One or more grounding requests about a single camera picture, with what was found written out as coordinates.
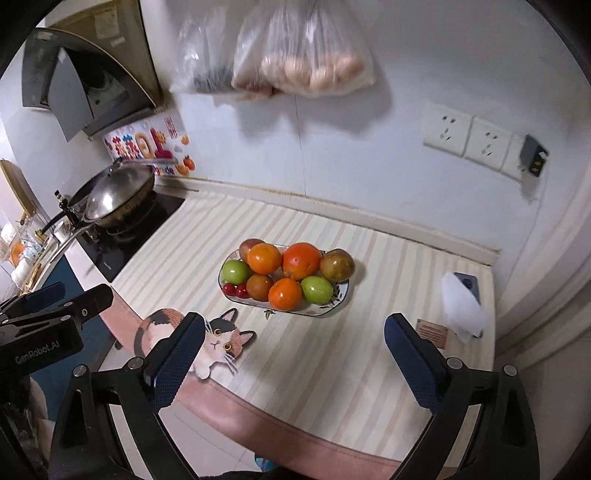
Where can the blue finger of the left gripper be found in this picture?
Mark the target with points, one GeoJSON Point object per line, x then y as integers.
{"type": "Point", "coordinates": [85, 306]}
{"type": "Point", "coordinates": [46, 296]}

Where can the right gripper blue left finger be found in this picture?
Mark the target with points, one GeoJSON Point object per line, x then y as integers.
{"type": "Point", "coordinates": [169, 361]}

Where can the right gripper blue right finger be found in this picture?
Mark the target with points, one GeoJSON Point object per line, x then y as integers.
{"type": "Point", "coordinates": [424, 368]}

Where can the cherry tomato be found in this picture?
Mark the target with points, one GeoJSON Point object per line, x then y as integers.
{"type": "Point", "coordinates": [229, 289]}
{"type": "Point", "coordinates": [242, 292]}

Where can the green apple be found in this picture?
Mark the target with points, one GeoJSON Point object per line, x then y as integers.
{"type": "Point", "coordinates": [235, 272]}
{"type": "Point", "coordinates": [317, 290]}

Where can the dark orange tangerine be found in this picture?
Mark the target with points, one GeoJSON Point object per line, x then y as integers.
{"type": "Point", "coordinates": [258, 287]}

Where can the brownish red-green apple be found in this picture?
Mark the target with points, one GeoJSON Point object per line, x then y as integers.
{"type": "Point", "coordinates": [337, 265]}

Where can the red apple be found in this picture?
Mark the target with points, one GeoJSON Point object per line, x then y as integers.
{"type": "Point", "coordinates": [246, 246]}

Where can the large orange persimmon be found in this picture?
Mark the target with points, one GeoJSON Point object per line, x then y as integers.
{"type": "Point", "coordinates": [301, 260]}

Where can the blue cabinet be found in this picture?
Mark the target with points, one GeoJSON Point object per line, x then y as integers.
{"type": "Point", "coordinates": [69, 347]}

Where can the small brown card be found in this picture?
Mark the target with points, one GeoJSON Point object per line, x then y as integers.
{"type": "Point", "coordinates": [435, 333]}

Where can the black induction cooktop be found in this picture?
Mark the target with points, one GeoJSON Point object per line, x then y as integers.
{"type": "Point", "coordinates": [110, 249]}

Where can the cat shaped placemat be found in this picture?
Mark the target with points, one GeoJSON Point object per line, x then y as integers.
{"type": "Point", "coordinates": [223, 342]}

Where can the white tissue paper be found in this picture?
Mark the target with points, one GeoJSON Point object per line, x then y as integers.
{"type": "Point", "coordinates": [462, 313]}

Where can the striped table cloth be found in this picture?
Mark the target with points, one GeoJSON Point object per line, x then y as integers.
{"type": "Point", "coordinates": [320, 395]}

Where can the dark blue phone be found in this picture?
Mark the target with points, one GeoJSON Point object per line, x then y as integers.
{"type": "Point", "coordinates": [471, 283]}

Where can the steel wok with lid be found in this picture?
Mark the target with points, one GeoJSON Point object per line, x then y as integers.
{"type": "Point", "coordinates": [108, 198]}

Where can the floral oval ceramic plate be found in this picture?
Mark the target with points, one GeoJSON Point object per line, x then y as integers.
{"type": "Point", "coordinates": [305, 308]}

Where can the blue slipper left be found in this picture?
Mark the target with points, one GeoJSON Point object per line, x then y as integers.
{"type": "Point", "coordinates": [264, 464]}

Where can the black range hood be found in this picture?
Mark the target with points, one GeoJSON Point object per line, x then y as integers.
{"type": "Point", "coordinates": [85, 88]}

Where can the black plug adapter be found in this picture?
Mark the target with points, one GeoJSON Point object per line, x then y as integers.
{"type": "Point", "coordinates": [533, 156]}

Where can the plastic bag dark contents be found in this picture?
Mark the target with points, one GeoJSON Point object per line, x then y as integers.
{"type": "Point", "coordinates": [205, 47]}

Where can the plastic bag of eggs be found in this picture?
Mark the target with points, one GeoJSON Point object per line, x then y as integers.
{"type": "Point", "coordinates": [309, 48]}

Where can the colourful wall sticker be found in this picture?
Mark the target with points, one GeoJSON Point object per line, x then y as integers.
{"type": "Point", "coordinates": [160, 140]}

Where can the white wall socket right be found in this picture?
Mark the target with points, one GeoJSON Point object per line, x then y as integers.
{"type": "Point", "coordinates": [512, 166]}

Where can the white wall socket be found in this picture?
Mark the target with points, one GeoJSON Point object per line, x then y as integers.
{"type": "Point", "coordinates": [512, 166]}
{"type": "Point", "coordinates": [487, 144]}
{"type": "Point", "coordinates": [446, 129]}

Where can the white wall socket middle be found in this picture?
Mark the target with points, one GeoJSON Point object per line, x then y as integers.
{"type": "Point", "coordinates": [487, 144]}

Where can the white wall socket left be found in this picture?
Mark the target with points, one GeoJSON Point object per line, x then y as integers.
{"type": "Point", "coordinates": [446, 129]}

